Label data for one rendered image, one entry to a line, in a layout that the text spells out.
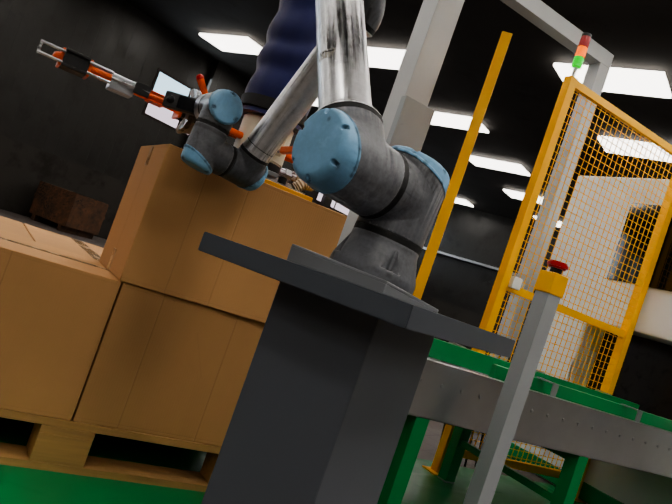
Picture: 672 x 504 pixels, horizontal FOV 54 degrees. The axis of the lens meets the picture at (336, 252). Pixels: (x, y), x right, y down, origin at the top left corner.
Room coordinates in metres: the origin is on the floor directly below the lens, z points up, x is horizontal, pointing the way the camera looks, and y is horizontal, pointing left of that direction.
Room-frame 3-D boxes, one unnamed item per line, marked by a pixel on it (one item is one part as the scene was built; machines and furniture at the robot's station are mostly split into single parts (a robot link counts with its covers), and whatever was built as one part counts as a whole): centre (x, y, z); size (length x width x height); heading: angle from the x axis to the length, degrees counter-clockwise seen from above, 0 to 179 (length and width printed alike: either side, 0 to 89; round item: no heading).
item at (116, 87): (1.90, 0.75, 1.07); 0.07 x 0.07 x 0.04; 29
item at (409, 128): (3.47, -0.15, 1.62); 0.20 x 0.05 x 0.30; 120
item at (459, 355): (3.29, -1.15, 0.60); 1.60 x 0.11 x 0.09; 120
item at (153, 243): (2.11, 0.36, 0.74); 0.60 x 0.40 x 0.40; 118
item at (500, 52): (3.43, -0.47, 1.05); 0.87 x 0.10 x 2.10; 172
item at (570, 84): (3.55, -1.29, 1.05); 1.17 x 0.10 x 2.10; 120
